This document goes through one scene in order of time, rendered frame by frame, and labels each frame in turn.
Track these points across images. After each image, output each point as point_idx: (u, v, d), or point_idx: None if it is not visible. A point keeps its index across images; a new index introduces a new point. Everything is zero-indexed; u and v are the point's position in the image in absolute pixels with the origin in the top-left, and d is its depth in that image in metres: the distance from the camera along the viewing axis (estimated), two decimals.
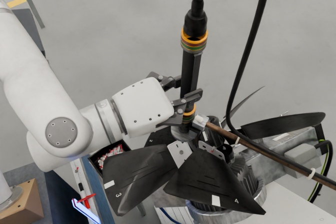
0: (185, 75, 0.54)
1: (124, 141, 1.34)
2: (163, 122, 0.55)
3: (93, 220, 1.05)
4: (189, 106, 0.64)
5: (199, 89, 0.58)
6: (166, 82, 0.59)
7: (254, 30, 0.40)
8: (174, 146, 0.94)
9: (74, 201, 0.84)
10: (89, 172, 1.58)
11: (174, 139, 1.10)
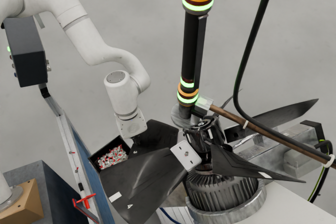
0: (187, 46, 0.47)
1: (124, 141, 1.34)
2: None
3: (93, 220, 1.05)
4: (191, 85, 0.56)
5: None
6: None
7: None
8: (183, 134, 1.03)
9: (74, 201, 0.84)
10: (89, 172, 1.58)
11: None
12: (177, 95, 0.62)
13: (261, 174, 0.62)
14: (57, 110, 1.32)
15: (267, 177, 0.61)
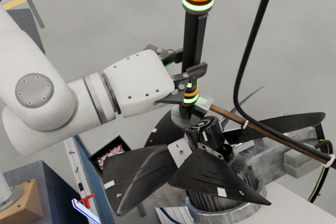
0: (187, 45, 0.47)
1: (124, 141, 1.34)
2: (162, 99, 0.48)
3: (93, 220, 1.05)
4: None
5: (203, 63, 0.51)
6: (165, 55, 0.52)
7: None
8: None
9: (74, 201, 0.84)
10: (89, 172, 1.58)
11: (227, 121, 1.09)
12: None
13: (217, 190, 0.62)
14: None
15: (221, 195, 0.61)
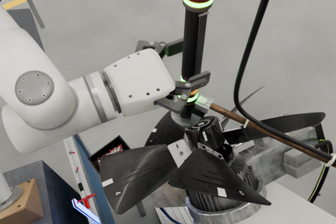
0: (187, 43, 0.47)
1: (124, 141, 1.34)
2: (160, 101, 0.47)
3: (93, 220, 1.05)
4: None
5: (206, 72, 0.49)
6: (160, 49, 0.52)
7: None
8: None
9: (74, 201, 0.84)
10: (89, 172, 1.58)
11: (227, 121, 1.09)
12: None
13: (217, 190, 0.62)
14: None
15: (221, 195, 0.61)
